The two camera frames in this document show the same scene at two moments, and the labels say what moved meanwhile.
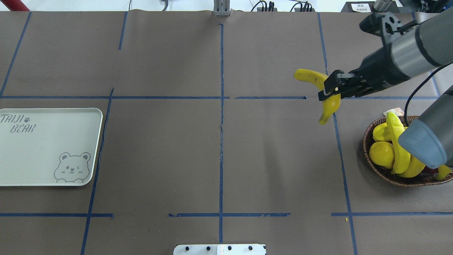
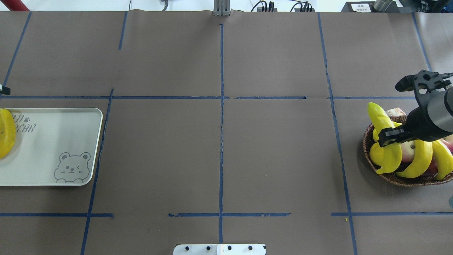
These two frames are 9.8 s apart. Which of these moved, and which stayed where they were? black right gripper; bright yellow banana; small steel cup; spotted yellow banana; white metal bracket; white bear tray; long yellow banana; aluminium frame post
Moved: bright yellow banana; spotted yellow banana; black right gripper
Stayed: white bear tray; small steel cup; white metal bracket; aluminium frame post; long yellow banana
